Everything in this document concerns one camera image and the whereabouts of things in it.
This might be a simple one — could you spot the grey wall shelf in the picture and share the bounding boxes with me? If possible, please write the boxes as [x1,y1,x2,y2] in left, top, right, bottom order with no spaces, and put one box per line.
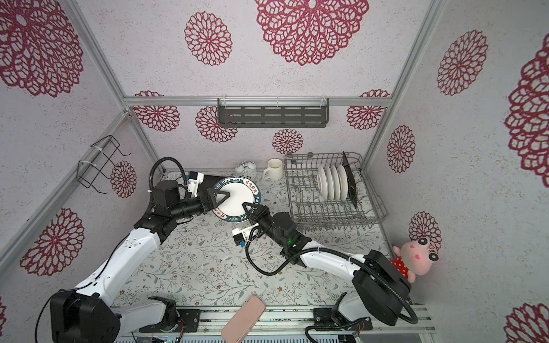
[217,98,330,129]

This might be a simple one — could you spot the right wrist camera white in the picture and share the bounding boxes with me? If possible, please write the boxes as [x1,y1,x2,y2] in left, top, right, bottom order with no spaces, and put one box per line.
[232,225,255,247]

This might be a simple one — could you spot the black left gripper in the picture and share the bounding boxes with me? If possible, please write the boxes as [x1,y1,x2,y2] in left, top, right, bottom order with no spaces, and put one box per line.
[172,188,231,221]

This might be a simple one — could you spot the pink phone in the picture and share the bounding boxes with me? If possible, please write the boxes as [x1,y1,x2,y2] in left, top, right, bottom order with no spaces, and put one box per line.
[221,295,266,343]

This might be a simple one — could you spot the black square plate glossy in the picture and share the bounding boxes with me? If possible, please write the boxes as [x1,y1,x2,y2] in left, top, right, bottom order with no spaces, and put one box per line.
[342,152,357,209]

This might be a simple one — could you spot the white round plate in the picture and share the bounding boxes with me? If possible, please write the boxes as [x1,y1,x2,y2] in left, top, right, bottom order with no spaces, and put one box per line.
[330,166,341,201]
[325,167,335,201]
[337,165,348,201]
[212,176,262,223]
[317,166,328,200]

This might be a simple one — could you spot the pink pig plush toy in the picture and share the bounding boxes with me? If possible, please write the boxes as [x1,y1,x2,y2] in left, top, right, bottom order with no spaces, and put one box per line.
[391,237,440,283]

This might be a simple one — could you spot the grey wire dish rack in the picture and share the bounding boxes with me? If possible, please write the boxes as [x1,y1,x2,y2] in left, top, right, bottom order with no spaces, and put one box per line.
[284,151,388,230]

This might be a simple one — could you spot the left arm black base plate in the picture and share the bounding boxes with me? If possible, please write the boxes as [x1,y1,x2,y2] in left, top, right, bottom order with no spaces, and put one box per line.
[138,309,202,334]

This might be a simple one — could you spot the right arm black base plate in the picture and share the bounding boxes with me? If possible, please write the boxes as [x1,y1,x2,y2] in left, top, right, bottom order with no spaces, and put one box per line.
[313,307,373,332]

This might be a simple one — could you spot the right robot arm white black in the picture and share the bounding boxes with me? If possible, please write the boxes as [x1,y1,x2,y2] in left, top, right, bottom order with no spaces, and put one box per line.
[242,202,419,326]

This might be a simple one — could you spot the white ceramic mug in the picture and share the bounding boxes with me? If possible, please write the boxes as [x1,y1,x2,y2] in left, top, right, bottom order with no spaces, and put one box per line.
[262,158,284,182]

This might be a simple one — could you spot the black wire wall holder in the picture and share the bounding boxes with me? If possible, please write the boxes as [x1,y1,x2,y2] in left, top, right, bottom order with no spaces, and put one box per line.
[75,135,130,194]

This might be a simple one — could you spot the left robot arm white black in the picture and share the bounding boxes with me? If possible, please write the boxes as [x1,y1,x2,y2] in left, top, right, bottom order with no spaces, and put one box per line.
[49,180,230,342]

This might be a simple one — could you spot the white twin bell alarm clock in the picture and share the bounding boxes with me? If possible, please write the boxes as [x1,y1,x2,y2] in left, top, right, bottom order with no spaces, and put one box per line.
[234,161,257,180]

